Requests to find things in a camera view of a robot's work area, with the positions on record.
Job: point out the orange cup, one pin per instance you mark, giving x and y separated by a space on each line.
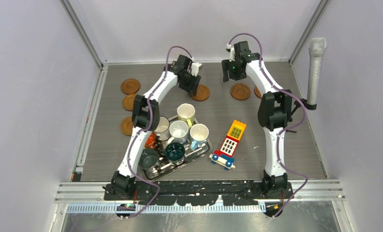
151 141

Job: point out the silver metal tray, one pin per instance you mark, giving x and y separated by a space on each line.
165 168

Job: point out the colourful toy brick truck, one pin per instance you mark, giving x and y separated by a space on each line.
224 155

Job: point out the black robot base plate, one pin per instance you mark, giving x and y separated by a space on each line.
198 193

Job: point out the white metallic cup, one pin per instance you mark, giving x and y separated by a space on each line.
162 130

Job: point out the silver grey microphone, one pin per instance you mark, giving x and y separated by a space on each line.
317 50

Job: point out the yellow green handled cup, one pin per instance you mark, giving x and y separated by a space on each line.
186 113

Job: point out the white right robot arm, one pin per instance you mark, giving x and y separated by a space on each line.
273 114

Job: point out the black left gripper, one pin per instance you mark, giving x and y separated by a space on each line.
192 87

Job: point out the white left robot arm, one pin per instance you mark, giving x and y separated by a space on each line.
145 118

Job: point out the dark grey cup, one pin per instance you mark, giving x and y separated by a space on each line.
149 159

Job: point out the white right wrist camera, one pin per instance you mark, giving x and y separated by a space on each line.
231 50

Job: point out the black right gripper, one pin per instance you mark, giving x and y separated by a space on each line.
226 65

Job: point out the light blue handled cup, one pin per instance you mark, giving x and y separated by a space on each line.
199 135

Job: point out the black microphone tripod stand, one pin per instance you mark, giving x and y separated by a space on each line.
307 106

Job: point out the brown wooden coaster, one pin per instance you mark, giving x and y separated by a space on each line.
126 126
128 101
130 86
240 92
257 92
202 93

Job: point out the dark teal cup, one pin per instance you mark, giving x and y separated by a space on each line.
175 153

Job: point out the grey white cup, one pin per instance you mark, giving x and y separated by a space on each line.
178 132

